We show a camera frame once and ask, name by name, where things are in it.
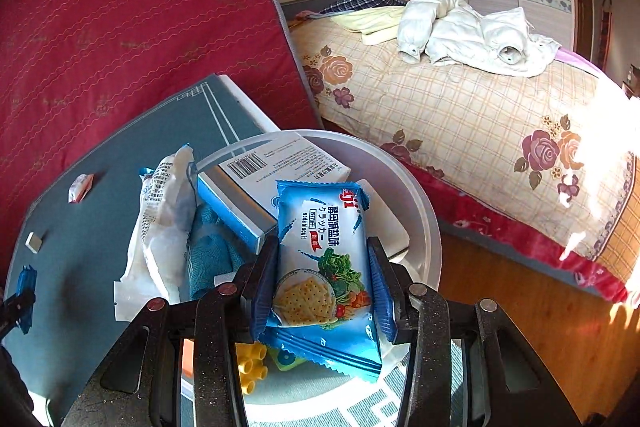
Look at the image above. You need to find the small white red snack packet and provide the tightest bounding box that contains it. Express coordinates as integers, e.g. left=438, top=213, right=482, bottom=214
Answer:
left=67, top=173, right=96, bottom=204

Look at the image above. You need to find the yellow toy brick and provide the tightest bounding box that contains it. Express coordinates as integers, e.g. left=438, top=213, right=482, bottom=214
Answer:
left=239, top=341, right=271, bottom=395

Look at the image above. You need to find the small blue packet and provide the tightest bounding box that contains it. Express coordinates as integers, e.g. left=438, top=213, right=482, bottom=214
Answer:
left=14, top=266, right=38, bottom=335

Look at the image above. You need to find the pale yellow cloth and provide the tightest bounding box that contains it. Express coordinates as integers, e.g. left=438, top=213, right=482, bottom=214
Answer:
left=332, top=5, right=406, bottom=46

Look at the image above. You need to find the white printed plastic bag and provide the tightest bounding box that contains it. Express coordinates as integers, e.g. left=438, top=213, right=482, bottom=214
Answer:
left=114, top=144, right=197, bottom=322

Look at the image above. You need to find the red floral blanket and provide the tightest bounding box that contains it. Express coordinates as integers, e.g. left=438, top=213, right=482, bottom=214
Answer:
left=395, top=159, right=632, bottom=305

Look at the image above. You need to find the purple cloth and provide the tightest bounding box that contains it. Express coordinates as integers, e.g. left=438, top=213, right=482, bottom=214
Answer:
left=555, top=47, right=601, bottom=70

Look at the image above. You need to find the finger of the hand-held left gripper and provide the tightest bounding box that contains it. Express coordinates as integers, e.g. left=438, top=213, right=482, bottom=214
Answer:
left=0, top=289, right=31, bottom=339

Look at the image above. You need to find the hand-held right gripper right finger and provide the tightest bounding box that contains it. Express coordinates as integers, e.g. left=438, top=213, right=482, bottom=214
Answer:
left=366, top=237, right=543, bottom=427

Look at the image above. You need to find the white round basin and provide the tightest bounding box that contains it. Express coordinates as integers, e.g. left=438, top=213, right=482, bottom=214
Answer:
left=180, top=129, right=443, bottom=418

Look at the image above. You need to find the white padded jacket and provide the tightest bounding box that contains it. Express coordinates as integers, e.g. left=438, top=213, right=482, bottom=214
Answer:
left=397, top=0, right=563, bottom=80

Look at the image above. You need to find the blue and white medicine box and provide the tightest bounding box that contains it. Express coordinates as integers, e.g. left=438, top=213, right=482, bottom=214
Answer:
left=196, top=137, right=352, bottom=255

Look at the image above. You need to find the blue cracker packet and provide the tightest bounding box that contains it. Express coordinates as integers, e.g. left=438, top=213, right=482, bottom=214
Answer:
left=260, top=179, right=383, bottom=383

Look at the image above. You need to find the red hanging ornament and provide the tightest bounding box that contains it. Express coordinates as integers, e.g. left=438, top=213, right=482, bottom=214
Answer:
left=597, top=0, right=615, bottom=72

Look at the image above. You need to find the teal towel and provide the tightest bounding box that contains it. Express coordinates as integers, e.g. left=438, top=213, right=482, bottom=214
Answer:
left=186, top=204, right=261, bottom=300

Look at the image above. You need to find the orange toy brick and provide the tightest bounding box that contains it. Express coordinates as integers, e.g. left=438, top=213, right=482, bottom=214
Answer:
left=181, top=338, right=196, bottom=380

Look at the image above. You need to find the floral checked bedsheet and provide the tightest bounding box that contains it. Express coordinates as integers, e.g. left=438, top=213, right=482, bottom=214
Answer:
left=290, top=4, right=640, bottom=278

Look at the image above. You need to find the red quilt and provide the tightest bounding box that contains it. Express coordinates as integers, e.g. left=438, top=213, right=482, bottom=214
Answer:
left=0, top=0, right=323, bottom=268

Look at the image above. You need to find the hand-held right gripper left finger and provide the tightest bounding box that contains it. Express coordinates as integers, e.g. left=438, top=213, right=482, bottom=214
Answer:
left=100, top=234, right=281, bottom=427

